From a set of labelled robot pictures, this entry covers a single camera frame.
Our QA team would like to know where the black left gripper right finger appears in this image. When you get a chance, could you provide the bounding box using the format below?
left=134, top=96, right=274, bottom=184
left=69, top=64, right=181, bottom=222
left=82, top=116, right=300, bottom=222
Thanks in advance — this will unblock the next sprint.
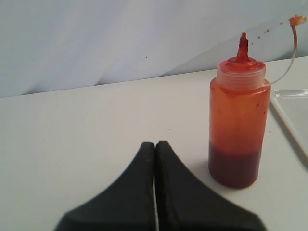
left=154, top=141, right=267, bottom=231

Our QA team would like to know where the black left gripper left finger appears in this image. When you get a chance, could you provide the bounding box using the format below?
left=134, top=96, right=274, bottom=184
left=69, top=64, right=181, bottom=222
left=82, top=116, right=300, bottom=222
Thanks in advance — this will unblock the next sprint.
left=55, top=142, right=156, bottom=231

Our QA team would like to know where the red sauce squeeze bottle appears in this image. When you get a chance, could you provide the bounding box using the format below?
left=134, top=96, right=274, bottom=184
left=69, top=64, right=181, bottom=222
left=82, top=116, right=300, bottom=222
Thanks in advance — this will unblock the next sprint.
left=208, top=15, right=307, bottom=189

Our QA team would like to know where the white rectangular tray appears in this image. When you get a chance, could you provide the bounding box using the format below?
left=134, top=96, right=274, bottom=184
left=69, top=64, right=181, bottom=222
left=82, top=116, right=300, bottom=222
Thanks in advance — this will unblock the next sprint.
left=270, top=89, right=308, bottom=169

